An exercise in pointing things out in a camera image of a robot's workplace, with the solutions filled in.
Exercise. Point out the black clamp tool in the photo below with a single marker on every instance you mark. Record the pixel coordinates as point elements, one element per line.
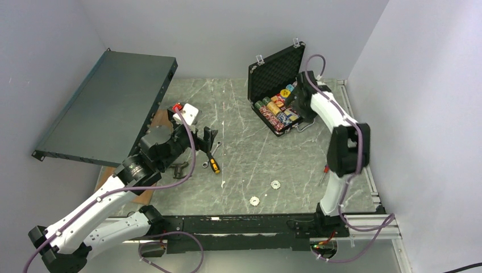
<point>178,170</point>

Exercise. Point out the yellow round blind button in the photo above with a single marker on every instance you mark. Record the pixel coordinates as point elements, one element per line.
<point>285,93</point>

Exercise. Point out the silver ratchet wrench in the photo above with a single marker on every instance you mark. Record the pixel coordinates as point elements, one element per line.
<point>218,144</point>

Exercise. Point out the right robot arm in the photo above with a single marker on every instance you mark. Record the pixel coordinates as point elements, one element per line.
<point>348,151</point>

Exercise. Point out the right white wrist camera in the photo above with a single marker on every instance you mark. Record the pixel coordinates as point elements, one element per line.
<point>320,80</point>

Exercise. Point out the blue playing card deck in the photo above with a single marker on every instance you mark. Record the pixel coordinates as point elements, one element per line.
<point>291,114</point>

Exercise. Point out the black poker set case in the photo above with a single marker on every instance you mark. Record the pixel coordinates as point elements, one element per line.
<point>267,77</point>

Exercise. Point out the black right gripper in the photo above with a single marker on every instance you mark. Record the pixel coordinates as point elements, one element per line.
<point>308,115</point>

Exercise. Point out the white poker chip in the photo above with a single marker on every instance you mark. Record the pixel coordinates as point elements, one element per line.
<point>254,201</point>
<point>275,184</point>

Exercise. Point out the dark rack server chassis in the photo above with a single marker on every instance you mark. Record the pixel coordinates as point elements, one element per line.
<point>110,111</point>

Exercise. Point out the blue handled screwdriver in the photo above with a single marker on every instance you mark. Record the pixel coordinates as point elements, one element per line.
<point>325,171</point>

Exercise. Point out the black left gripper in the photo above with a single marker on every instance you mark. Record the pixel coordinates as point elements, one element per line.
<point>208,135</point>

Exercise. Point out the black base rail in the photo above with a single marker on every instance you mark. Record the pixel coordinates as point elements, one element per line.
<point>298,231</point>

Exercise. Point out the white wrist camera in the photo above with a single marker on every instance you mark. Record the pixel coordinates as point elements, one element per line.
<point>187,111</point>
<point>320,80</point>

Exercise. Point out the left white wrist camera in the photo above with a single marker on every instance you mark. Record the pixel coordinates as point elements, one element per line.
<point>187,111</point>

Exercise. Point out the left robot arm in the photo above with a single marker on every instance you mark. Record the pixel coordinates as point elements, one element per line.
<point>67,245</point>

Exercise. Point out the yellow black screwdriver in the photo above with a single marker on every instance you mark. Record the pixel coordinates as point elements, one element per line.
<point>213,163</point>

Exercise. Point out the brown wooden board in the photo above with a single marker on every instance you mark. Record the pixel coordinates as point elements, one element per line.
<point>159,118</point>

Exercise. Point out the red playing card deck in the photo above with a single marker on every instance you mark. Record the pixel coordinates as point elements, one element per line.
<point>279,101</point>

